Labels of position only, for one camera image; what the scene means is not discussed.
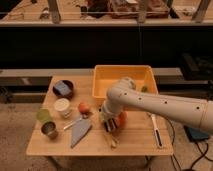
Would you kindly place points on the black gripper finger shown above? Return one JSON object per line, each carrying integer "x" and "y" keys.
{"x": 114, "y": 124}
{"x": 107, "y": 126}

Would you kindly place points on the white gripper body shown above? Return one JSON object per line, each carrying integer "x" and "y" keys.
{"x": 109, "y": 110}

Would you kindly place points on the red bowl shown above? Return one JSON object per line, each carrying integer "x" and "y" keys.
{"x": 121, "y": 119}

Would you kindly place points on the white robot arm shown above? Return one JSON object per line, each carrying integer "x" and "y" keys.
{"x": 192, "y": 112}

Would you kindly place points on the orange ball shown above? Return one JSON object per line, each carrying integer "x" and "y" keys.
{"x": 83, "y": 108}

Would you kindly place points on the grey trowel spatula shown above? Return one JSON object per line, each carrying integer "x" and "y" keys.
{"x": 79, "y": 128}

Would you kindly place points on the yellow plastic bin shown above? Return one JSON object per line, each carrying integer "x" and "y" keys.
{"x": 104, "y": 76}

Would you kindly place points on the wooden table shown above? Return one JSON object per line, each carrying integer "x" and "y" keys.
{"x": 136, "y": 138}

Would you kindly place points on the white cup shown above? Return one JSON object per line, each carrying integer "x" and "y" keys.
{"x": 62, "y": 106}

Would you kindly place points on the blue sponge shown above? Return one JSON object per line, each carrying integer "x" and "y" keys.
{"x": 62, "y": 88}

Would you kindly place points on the metal cup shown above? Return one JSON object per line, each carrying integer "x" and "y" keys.
{"x": 49, "y": 129}

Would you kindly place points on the green cup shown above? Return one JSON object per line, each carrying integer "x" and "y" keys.
{"x": 43, "y": 116}

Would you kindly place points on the blue floor box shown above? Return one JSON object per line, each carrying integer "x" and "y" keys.
{"x": 195, "y": 135}

